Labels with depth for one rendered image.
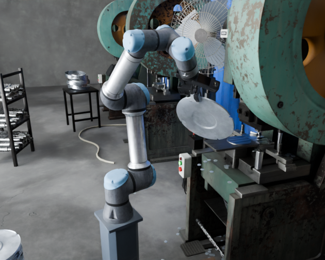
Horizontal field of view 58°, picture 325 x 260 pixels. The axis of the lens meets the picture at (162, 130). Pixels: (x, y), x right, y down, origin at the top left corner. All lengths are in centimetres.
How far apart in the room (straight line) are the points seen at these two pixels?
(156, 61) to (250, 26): 178
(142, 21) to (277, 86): 181
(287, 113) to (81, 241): 158
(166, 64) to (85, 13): 533
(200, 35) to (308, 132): 127
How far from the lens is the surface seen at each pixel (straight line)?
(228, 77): 164
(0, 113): 338
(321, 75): 125
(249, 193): 141
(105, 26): 432
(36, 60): 789
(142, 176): 147
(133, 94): 137
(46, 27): 785
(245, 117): 155
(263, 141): 164
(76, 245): 214
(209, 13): 219
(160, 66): 271
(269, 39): 98
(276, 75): 101
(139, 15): 265
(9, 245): 176
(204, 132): 149
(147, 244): 208
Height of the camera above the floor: 133
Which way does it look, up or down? 19 degrees down
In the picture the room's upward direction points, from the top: straight up
